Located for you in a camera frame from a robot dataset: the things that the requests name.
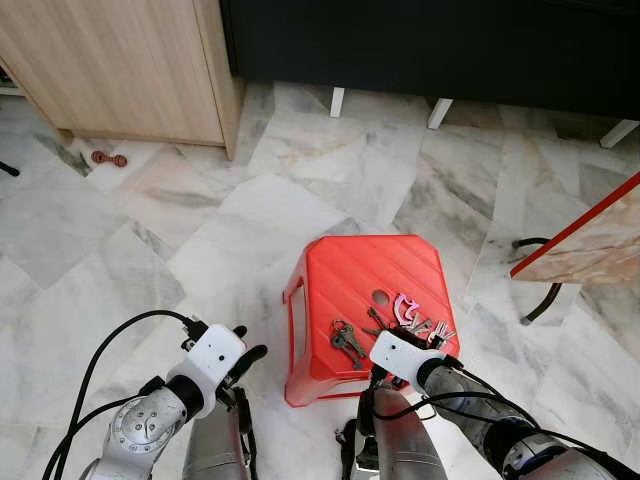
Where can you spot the dark key bunch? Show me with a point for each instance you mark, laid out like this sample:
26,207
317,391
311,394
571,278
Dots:
347,340

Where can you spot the small red toy dumbbell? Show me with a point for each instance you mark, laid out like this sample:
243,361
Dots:
108,158

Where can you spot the silver left robot leg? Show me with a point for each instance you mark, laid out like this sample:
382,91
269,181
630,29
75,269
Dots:
215,440

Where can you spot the black table leg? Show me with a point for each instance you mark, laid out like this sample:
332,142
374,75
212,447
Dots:
545,305

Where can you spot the red plastic stool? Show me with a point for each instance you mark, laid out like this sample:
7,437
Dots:
350,275

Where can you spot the black sideboard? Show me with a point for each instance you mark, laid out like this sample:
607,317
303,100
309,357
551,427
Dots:
430,45

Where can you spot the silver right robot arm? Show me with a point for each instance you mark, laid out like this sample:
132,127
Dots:
470,400

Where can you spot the marble pattern table top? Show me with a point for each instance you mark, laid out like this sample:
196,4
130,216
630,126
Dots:
595,245

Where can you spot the light wooden cabinet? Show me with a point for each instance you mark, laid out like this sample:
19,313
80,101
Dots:
120,65

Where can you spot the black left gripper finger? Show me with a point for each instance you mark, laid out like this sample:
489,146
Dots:
240,330
252,362

